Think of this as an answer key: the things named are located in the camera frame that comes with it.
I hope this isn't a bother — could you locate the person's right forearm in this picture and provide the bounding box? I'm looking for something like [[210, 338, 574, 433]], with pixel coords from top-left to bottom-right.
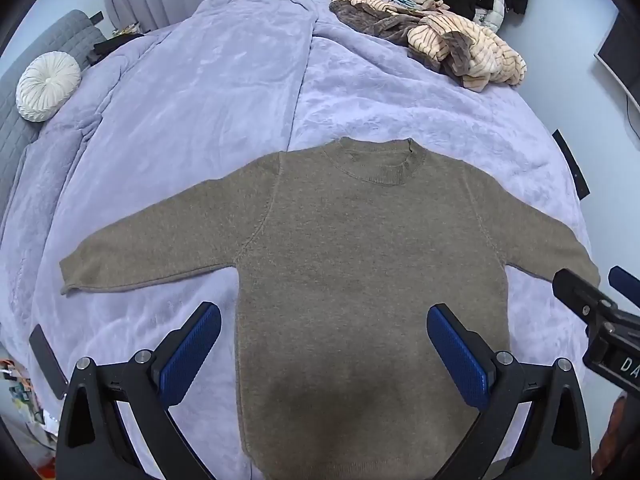
[[591, 392, 640, 479]]

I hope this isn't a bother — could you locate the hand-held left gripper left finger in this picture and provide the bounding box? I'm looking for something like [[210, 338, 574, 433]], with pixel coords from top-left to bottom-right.
[[55, 301, 222, 480]]

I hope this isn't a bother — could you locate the beige striped fleece garment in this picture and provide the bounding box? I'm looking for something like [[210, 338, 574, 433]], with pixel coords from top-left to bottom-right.
[[345, 0, 528, 93]]

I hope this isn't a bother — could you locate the round white pleated cushion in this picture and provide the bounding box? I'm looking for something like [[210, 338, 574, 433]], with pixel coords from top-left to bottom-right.
[[16, 52, 82, 122]]

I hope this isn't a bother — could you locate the olive brown knit sweater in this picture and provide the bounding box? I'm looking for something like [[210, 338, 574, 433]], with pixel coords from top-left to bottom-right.
[[59, 137, 601, 480]]

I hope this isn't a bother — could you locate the lavender fleece blanket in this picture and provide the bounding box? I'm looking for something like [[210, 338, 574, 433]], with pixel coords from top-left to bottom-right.
[[0, 0, 593, 480]]

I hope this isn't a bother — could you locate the brown fuzzy garment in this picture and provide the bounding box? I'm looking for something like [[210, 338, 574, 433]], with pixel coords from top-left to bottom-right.
[[330, 0, 441, 51]]

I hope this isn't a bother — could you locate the black flat strap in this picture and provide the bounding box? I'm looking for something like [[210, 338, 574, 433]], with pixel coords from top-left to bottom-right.
[[551, 130, 591, 200]]

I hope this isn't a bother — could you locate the grey quilted headboard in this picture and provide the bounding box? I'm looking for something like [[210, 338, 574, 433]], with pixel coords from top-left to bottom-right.
[[0, 9, 108, 211]]

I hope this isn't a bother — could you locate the curved computer monitor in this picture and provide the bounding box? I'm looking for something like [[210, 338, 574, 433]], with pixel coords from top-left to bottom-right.
[[594, 12, 640, 111]]

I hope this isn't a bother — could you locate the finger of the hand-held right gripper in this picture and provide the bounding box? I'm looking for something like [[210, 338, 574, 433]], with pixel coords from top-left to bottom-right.
[[608, 266, 640, 307], [552, 268, 618, 322]]

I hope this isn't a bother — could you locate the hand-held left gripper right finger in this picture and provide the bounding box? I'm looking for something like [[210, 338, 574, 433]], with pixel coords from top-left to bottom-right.
[[426, 303, 593, 480]]

